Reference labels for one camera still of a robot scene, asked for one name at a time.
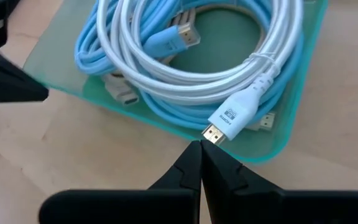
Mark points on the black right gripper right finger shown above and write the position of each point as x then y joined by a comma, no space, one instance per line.
228,199

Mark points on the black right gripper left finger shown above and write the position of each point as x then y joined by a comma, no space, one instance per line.
182,193

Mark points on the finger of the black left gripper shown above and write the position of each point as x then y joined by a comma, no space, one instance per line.
5,71
5,93

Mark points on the green translucent plastic bin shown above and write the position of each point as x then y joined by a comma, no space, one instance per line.
225,43

